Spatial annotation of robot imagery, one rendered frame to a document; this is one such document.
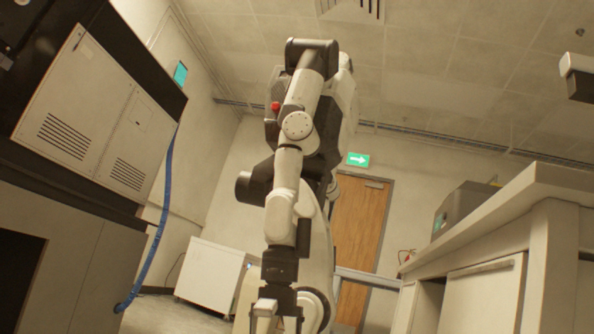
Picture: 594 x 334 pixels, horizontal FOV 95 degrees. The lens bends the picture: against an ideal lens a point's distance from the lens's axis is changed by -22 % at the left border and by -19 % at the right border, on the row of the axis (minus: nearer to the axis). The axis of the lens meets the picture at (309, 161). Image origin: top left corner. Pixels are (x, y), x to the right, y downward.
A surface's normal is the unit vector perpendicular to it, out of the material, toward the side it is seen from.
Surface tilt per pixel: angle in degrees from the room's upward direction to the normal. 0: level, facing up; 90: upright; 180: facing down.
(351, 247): 90
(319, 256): 90
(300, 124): 90
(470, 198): 90
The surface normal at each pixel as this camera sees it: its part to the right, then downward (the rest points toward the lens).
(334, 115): 0.49, -0.04
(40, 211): 0.96, 0.18
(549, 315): -0.15, -0.37
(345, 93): 0.54, -0.24
